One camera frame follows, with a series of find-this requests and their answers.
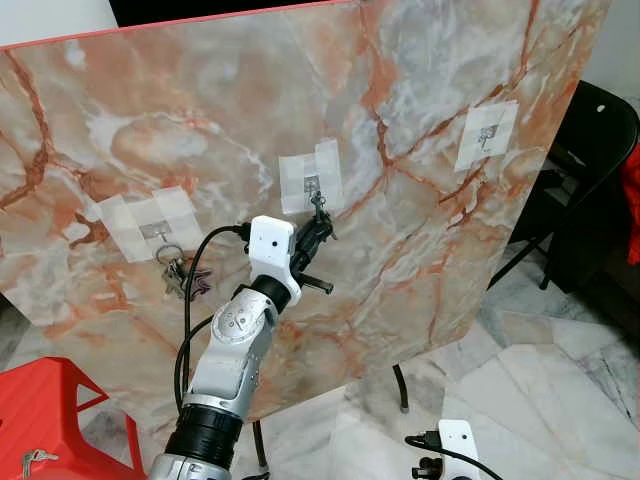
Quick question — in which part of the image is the black metal board leg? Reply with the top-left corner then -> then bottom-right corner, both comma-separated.
392,362 -> 411,413
252,420 -> 269,471

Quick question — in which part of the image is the key bunch with purple tag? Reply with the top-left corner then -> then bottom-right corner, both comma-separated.
155,243 -> 214,301

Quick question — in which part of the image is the marble pattern board red edge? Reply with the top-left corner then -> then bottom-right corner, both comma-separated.
0,0 -> 614,426

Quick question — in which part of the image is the red cushion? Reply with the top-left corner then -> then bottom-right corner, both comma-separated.
620,145 -> 640,266

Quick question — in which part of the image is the black folding chair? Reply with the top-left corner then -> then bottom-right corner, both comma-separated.
490,80 -> 640,296

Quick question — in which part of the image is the red plastic stool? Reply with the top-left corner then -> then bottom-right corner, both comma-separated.
0,357 -> 149,480

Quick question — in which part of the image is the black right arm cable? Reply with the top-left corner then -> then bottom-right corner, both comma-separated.
405,433 -> 471,480

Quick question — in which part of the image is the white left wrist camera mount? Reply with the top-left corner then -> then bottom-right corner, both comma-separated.
247,215 -> 301,306

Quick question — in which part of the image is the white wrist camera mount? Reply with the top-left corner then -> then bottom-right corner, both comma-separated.
247,215 -> 301,306
437,420 -> 483,480

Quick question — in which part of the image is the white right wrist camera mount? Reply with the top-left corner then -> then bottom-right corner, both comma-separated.
437,420 -> 483,480

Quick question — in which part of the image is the clear adhesive wall hook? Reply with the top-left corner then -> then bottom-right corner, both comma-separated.
97,187 -> 201,263
455,100 -> 519,173
278,140 -> 344,216

